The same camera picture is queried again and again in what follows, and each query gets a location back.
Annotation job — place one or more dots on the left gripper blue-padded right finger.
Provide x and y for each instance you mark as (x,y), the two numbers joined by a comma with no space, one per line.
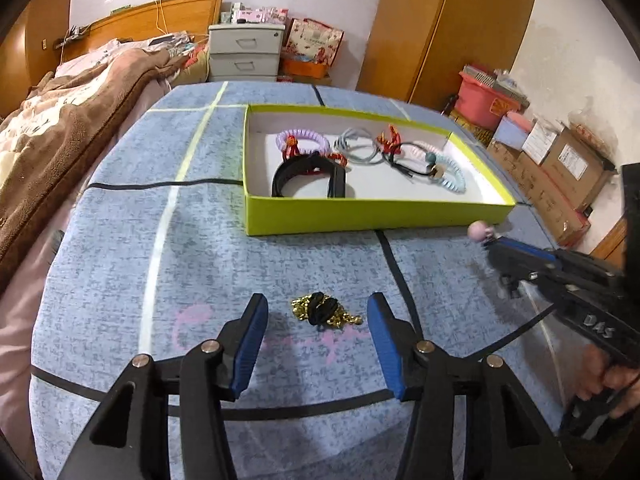
(394,340)

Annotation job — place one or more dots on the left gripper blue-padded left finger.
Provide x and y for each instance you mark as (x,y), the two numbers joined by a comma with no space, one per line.
(241,340)

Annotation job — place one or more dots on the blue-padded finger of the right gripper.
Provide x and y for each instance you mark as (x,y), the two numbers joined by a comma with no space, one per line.
(506,250)
(511,275)

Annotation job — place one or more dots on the person's right hand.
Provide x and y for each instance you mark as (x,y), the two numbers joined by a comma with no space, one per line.
(596,374)

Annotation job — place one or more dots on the brown cardboard box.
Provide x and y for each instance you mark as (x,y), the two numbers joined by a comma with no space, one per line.
(563,186)

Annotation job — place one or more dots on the yellow patterned box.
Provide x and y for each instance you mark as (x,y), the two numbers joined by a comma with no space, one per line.
(481,134)

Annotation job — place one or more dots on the blue patterned tablecloth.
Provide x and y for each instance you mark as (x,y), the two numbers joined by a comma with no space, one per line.
(155,259)

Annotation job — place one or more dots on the pink plastic bin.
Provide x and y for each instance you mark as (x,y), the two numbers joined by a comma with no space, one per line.
(481,105)

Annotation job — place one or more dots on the green-edged white cardboard tray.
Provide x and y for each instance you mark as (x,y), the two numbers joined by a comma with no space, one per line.
(377,196)

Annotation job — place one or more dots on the black headband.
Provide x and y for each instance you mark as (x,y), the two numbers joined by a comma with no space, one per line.
(307,166)

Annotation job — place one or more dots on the large wooden wardrobe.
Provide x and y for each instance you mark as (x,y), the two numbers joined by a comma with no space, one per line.
(417,48)

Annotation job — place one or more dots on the brown fleece blanket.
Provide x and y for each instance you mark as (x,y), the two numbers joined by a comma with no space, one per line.
(52,140)

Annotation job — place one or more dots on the orange box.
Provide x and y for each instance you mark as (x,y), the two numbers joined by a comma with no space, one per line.
(295,67)

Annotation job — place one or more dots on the grey three-drawer cabinet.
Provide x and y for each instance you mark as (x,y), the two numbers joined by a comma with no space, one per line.
(244,51)

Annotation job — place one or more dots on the red patterned gift bag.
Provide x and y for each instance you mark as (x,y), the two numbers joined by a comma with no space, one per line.
(313,41)

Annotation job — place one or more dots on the wooden bed headboard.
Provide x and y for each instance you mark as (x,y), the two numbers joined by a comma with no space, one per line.
(147,21)

